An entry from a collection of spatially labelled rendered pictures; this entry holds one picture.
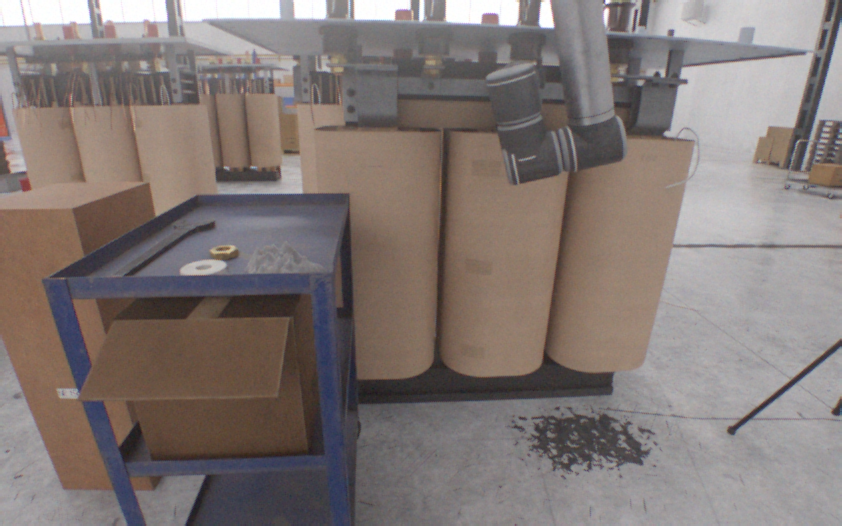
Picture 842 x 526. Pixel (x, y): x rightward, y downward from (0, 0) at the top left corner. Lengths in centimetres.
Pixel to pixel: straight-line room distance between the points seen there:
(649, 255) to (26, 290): 187
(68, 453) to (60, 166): 244
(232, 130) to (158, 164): 383
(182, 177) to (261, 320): 266
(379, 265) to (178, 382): 83
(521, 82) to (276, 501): 124
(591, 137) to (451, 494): 113
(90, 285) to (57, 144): 301
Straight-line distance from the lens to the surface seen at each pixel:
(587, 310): 165
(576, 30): 99
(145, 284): 75
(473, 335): 155
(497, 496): 153
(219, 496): 143
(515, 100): 99
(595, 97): 101
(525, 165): 102
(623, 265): 161
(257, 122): 697
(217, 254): 86
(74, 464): 175
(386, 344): 153
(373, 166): 131
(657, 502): 167
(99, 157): 355
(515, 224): 141
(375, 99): 134
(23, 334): 152
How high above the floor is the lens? 115
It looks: 21 degrees down
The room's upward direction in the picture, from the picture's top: 1 degrees clockwise
